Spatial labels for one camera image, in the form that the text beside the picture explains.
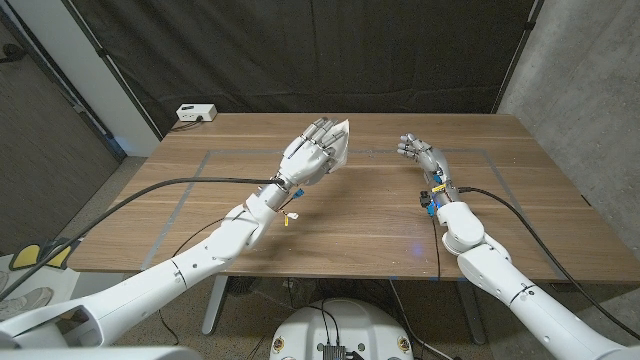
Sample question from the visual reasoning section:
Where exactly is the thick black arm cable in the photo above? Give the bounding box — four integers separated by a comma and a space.
457, 186, 640, 341
0, 176, 284, 303

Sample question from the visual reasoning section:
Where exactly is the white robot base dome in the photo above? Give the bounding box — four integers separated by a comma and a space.
269, 298, 415, 360

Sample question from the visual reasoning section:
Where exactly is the black round fan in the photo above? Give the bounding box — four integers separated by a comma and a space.
227, 276, 261, 296

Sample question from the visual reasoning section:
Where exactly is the white power strip box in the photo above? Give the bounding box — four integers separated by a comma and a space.
175, 103, 218, 123

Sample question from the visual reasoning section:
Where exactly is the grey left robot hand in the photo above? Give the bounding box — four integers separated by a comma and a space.
277, 117, 347, 187

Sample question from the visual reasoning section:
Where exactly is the white robot torso edge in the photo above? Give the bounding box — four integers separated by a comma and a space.
0, 346, 204, 360

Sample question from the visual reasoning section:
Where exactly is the black door handle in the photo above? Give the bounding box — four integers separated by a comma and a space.
0, 43, 27, 64

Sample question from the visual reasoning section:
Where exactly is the black backdrop curtain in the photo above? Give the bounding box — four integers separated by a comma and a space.
62, 0, 544, 137

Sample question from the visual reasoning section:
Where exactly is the white floor mat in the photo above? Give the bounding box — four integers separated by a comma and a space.
0, 254, 81, 321

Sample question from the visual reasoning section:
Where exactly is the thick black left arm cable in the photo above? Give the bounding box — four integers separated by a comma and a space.
0, 176, 284, 303

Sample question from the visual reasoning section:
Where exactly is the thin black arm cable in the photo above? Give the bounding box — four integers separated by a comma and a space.
157, 194, 301, 346
430, 217, 441, 280

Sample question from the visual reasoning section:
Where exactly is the black backdrop stand pole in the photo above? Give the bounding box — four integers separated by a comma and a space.
492, 0, 544, 114
62, 0, 164, 141

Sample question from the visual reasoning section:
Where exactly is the grey tape outline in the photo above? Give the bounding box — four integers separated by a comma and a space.
142, 148, 566, 281

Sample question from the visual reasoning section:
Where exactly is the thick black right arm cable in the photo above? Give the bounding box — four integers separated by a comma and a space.
457, 186, 640, 341

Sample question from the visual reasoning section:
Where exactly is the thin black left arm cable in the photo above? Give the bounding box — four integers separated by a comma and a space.
157, 194, 301, 346

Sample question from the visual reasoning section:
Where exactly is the white paper sheet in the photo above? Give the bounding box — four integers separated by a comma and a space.
324, 118, 351, 175

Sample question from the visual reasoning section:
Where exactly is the yellow foot pedal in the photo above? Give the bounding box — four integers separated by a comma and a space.
40, 238, 76, 270
9, 243, 42, 271

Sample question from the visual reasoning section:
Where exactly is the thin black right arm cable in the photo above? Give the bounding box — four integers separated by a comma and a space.
430, 217, 441, 280

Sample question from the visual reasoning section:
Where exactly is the grey sneaker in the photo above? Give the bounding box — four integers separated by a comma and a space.
0, 286, 54, 321

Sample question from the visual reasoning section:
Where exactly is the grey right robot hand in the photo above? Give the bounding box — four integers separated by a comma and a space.
397, 132, 459, 209

